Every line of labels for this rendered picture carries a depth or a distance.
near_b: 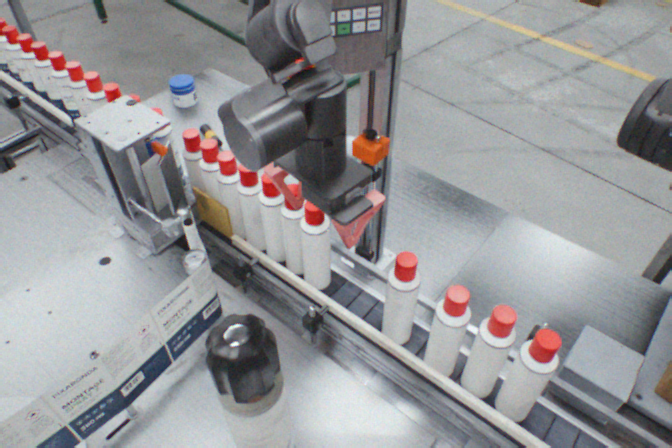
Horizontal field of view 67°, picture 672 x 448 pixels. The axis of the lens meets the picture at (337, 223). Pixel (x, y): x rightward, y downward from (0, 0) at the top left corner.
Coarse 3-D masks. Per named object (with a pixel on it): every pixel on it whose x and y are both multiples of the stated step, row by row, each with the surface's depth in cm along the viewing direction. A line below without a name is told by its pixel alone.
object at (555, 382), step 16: (352, 256) 93; (368, 272) 92; (384, 272) 90; (432, 304) 85; (512, 352) 79; (560, 384) 75; (576, 400) 75; (592, 400) 74; (608, 416) 72; (640, 432) 70
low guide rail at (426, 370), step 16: (240, 240) 102; (288, 272) 96; (304, 288) 94; (320, 304) 93; (336, 304) 91; (352, 320) 89; (368, 336) 88; (384, 336) 86; (400, 352) 84; (416, 368) 84; (432, 368) 82; (448, 384) 80; (464, 400) 80; (480, 400) 79; (496, 416) 77; (512, 432) 76; (528, 432) 75
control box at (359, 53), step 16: (336, 0) 65; (352, 0) 66; (368, 0) 66; (384, 0) 67; (384, 16) 69; (384, 32) 70; (352, 48) 71; (368, 48) 71; (384, 48) 72; (320, 64) 71; (336, 64) 72; (352, 64) 72; (368, 64) 73
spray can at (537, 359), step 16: (544, 336) 67; (528, 352) 69; (544, 352) 66; (512, 368) 73; (528, 368) 69; (544, 368) 68; (512, 384) 74; (528, 384) 71; (544, 384) 71; (496, 400) 81; (512, 400) 75; (528, 400) 74; (512, 416) 78
